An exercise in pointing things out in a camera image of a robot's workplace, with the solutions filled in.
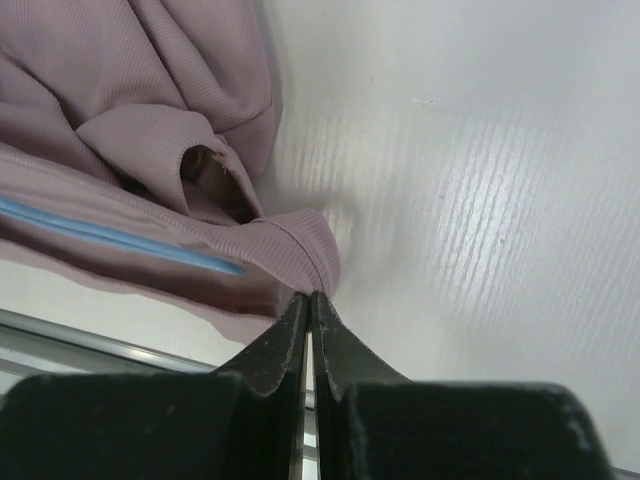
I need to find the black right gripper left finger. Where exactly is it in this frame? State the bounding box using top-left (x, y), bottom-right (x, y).
top-left (1, 294), bottom-right (308, 479)

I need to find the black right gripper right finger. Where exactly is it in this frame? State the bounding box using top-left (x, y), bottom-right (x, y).
top-left (310, 292), bottom-right (615, 479)

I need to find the mauve tank top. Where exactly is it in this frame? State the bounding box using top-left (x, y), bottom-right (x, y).
top-left (1, 1), bottom-right (341, 342)

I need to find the blue wire hanger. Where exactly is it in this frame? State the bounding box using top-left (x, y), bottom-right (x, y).
top-left (1, 197), bottom-right (246, 276)

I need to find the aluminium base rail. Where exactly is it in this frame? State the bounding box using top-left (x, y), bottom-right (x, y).
top-left (0, 307), bottom-right (640, 480)

